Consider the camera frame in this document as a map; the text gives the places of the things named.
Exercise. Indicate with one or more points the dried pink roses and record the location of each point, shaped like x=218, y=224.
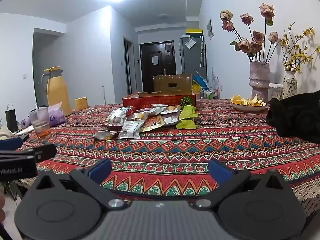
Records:
x=257, y=37

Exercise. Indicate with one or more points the red cardboard box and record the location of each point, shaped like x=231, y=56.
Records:
x=150, y=102

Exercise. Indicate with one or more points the blue plastic dustpan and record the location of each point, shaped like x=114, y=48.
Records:
x=200, y=80

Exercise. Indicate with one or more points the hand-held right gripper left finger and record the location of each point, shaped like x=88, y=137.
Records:
x=100, y=168

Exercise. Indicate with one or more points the yellow flower branches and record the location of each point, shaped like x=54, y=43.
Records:
x=297, y=57

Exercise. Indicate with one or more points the wall picture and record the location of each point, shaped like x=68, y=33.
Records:
x=210, y=28

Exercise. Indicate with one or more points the grey refrigerator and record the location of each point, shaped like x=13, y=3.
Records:
x=190, y=62

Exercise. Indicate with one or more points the purple tissue pack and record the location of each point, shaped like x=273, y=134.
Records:
x=57, y=117

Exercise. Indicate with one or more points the clear plastic cup with straw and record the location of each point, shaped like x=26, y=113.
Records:
x=41, y=123

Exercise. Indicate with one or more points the yellow thermos jug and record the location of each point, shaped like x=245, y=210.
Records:
x=56, y=90

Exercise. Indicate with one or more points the clear storage jar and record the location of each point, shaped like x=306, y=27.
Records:
x=276, y=92

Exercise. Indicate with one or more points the beige bowl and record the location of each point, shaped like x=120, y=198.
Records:
x=247, y=108

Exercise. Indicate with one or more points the yellow and black box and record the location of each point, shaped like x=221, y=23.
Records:
x=194, y=33

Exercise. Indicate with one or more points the dark entrance door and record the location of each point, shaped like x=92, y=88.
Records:
x=147, y=75

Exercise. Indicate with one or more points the pink ceramic vase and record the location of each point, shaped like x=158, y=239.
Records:
x=258, y=80

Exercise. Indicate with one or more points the purple roll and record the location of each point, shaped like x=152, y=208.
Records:
x=25, y=123

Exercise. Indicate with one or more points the black cloth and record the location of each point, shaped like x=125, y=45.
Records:
x=295, y=115

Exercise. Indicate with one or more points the pile of mixed snack packets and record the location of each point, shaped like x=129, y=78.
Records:
x=130, y=127

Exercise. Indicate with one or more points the white paper notice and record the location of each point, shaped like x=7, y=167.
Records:
x=155, y=60

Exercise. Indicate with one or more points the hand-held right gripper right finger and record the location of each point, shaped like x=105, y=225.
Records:
x=220, y=170

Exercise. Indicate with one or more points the yellow cup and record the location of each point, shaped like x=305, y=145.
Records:
x=81, y=103

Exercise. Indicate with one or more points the brown cardboard box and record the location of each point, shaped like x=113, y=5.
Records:
x=162, y=85

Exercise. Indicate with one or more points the clear plastic bag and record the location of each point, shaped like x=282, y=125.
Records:
x=190, y=43

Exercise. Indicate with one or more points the small black paper bag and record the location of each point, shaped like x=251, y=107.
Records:
x=11, y=120

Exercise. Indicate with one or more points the white folded umbrella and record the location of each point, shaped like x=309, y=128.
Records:
x=202, y=52

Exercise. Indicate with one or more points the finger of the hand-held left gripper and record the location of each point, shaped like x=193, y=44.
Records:
x=11, y=143
x=45, y=152

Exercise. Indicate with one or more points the white floral vase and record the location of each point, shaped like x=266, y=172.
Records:
x=290, y=85

